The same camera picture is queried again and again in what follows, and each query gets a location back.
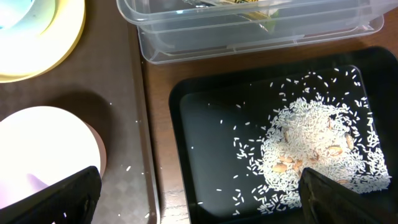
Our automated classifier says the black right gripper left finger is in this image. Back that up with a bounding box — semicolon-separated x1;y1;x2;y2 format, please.
1;166;102;224

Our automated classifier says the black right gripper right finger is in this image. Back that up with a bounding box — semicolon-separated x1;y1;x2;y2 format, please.
298;167;397;224

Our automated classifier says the pile of rice and nuts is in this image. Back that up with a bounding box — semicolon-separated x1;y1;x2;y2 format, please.
232;68;391;215

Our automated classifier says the yellow green snack wrapper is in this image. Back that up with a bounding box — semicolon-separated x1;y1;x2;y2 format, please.
186;0;280;34

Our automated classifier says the black waste tray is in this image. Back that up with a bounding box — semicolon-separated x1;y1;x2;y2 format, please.
169;47;397;223

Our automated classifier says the brown serving tray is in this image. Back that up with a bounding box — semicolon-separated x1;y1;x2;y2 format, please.
1;1;160;223

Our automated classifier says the yellow plate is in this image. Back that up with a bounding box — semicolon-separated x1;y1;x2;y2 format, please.
1;0;86;83

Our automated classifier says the clear plastic bin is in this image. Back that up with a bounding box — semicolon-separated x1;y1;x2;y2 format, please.
116;0;397;64

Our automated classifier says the light blue bowl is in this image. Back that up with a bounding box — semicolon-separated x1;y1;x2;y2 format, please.
1;0;56;36

